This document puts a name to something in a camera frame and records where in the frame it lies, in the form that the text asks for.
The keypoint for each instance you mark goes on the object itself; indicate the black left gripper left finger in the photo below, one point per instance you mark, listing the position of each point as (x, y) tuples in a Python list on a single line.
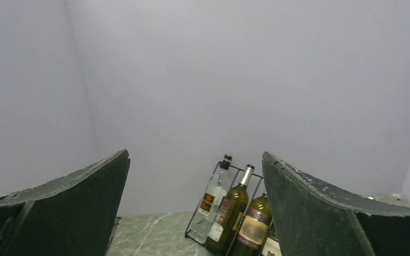
[(70, 215)]

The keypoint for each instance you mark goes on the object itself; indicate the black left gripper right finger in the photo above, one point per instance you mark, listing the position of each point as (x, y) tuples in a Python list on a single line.
[(314, 217)]

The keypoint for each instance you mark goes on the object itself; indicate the dark wine bottle cream label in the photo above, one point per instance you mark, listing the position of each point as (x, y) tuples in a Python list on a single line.
[(230, 212)]

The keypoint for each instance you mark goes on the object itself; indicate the green wine bottle grey capsule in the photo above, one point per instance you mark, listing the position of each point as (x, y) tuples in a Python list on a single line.
[(254, 227)]

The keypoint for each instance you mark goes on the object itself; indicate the dark wine bottle black top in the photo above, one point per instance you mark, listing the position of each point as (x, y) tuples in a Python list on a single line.
[(271, 245)]

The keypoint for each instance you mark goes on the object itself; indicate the black wire wine rack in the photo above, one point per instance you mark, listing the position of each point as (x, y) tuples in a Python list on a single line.
[(253, 186)]

